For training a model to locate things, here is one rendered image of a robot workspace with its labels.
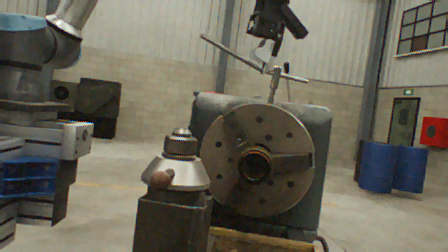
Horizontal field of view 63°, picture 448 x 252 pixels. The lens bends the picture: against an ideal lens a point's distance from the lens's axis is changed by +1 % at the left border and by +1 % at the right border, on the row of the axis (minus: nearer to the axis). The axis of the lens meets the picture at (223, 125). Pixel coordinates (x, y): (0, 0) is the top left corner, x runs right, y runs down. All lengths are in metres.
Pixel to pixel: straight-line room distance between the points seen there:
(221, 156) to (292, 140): 0.20
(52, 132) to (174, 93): 9.91
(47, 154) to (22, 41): 0.30
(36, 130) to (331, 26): 11.67
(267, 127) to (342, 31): 11.55
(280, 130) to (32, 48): 0.69
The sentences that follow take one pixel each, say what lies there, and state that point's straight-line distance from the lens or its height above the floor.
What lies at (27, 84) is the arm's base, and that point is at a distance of 1.08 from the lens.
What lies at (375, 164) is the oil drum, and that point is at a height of 0.51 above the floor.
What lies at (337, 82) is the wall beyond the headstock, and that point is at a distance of 12.22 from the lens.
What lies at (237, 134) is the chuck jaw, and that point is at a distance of 0.93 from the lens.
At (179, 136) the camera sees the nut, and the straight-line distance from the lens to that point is 0.41.
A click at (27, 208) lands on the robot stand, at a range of 1.08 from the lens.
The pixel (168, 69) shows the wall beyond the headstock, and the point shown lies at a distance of 10.91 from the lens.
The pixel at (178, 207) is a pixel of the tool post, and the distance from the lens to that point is 0.40.
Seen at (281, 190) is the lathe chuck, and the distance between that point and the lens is 1.00.
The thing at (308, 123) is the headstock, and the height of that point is 1.20.
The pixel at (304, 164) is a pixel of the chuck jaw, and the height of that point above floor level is 1.09.
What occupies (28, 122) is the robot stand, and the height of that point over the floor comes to 1.11.
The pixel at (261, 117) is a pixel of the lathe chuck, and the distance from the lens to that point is 0.98.
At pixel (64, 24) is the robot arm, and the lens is 1.19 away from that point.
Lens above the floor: 1.21
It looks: 3 degrees down
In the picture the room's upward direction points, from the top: 7 degrees clockwise
